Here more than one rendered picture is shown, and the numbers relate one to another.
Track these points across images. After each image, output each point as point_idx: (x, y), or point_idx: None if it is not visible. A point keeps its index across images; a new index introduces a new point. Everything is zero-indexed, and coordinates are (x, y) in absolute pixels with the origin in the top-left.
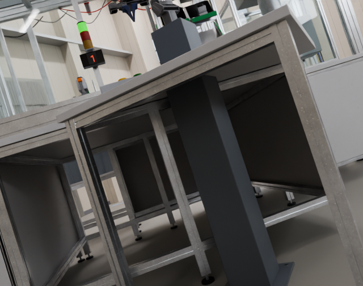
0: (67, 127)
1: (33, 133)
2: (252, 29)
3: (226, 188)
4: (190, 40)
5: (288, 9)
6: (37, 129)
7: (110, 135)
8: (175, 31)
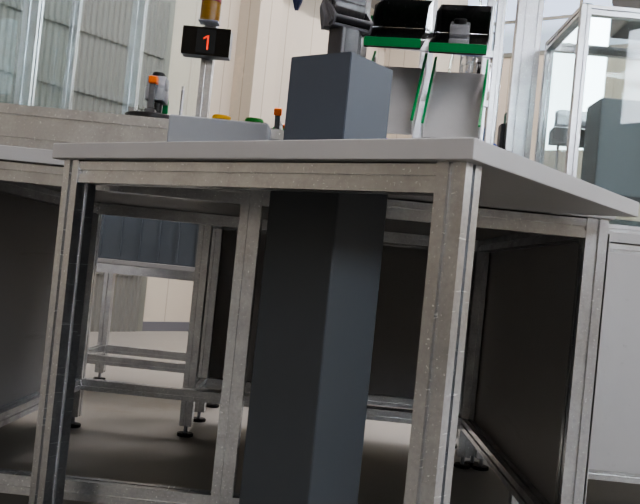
0: (64, 173)
1: (12, 154)
2: (404, 153)
3: (295, 417)
4: (356, 104)
5: (472, 149)
6: (23, 149)
7: (199, 202)
8: (333, 75)
